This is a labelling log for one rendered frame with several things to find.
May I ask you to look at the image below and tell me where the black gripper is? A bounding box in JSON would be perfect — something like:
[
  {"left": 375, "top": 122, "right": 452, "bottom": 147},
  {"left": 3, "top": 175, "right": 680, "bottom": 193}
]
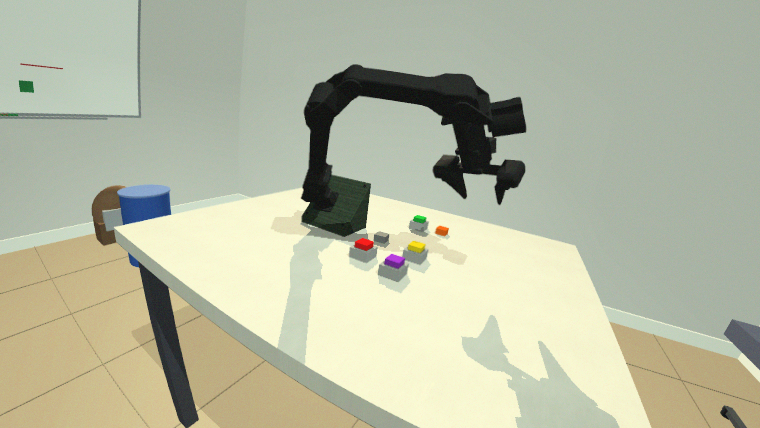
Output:
[{"left": 432, "top": 137, "right": 526, "bottom": 205}]

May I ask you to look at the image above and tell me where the yellow button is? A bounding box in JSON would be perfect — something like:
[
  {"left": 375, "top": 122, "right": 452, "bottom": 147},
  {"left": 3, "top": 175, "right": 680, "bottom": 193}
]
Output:
[{"left": 402, "top": 241, "right": 429, "bottom": 265}]

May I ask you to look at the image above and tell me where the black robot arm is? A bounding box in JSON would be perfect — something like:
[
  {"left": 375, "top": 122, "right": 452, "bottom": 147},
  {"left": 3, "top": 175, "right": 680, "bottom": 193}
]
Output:
[{"left": 300, "top": 64, "right": 527, "bottom": 212}]

